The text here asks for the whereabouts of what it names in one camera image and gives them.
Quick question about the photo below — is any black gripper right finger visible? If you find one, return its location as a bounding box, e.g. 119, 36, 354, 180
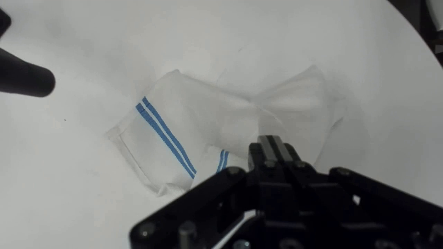
270, 136, 443, 249

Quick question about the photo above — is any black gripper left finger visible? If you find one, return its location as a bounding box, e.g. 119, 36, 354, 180
130, 136, 274, 249

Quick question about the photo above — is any white towel with blue stripes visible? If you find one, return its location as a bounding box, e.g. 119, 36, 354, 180
103, 64, 344, 198

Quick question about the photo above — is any black clamp-on stand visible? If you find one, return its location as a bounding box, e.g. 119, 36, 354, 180
0, 8, 56, 100

